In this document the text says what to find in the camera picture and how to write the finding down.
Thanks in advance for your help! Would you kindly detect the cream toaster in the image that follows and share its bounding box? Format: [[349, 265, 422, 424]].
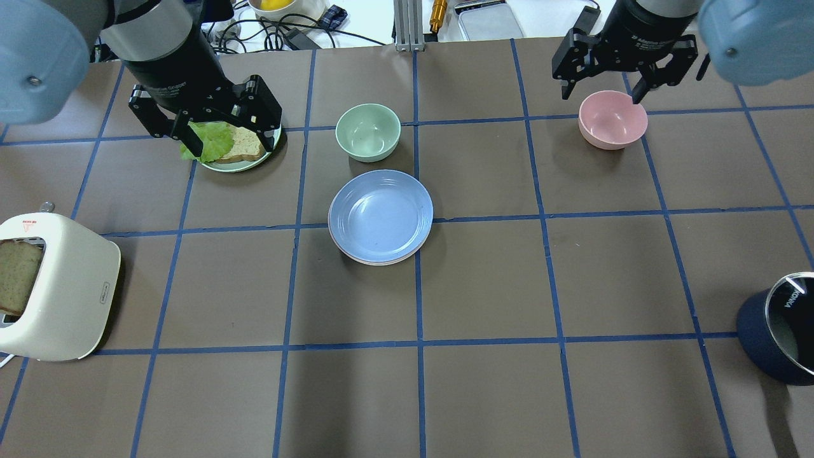
[[1, 212, 121, 361]]

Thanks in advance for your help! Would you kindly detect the black power adapter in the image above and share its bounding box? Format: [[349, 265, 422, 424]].
[[283, 29, 322, 50]]

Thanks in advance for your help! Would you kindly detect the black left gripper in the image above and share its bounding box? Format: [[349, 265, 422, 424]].
[[128, 60, 282, 160]]

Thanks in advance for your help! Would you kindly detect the green plate with sandwich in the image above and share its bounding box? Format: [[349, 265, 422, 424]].
[[200, 150, 274, 173]]

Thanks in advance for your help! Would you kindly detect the silver digital scale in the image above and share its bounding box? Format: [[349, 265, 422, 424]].
[[453, 1, 525, 41]]

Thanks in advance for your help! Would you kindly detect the bread slice in toaster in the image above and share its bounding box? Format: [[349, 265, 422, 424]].
[[1, 240, 44, 316]]

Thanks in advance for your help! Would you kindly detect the blue plate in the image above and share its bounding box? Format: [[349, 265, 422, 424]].
[[328, 169, 435, 261]]

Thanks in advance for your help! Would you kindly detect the green bowl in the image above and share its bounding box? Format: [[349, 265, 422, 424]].
[[335, 102, 402, 163]]

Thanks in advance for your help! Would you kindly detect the bread slice on plate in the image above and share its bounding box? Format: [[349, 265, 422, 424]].
[[215, 125, 266, 164]]

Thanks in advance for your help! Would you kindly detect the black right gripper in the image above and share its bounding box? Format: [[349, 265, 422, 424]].
[[551, 13, 700, 104]]

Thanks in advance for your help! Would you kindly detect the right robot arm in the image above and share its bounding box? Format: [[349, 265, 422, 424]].
[[551, 1, 813, 104]]

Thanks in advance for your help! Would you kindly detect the yellow handled tool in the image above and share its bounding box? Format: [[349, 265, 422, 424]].
[[429, 0, 448, 34]]

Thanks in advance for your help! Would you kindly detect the white bowl with fruit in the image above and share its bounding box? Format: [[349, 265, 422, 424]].
[[248, 1, 328, 21]]

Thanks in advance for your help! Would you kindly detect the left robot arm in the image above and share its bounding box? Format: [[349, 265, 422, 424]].
[[1, 1, 282, 159]]

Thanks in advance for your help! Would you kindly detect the aluminium frame post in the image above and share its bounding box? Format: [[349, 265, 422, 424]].
[[393, 0, 425, 52]]

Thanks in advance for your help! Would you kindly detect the pink bowl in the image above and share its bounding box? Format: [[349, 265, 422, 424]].
[[578, 90, 649, 151]]

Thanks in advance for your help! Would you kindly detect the lettuce leaf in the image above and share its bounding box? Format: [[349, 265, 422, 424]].
[[179, 121, 236, 164]]

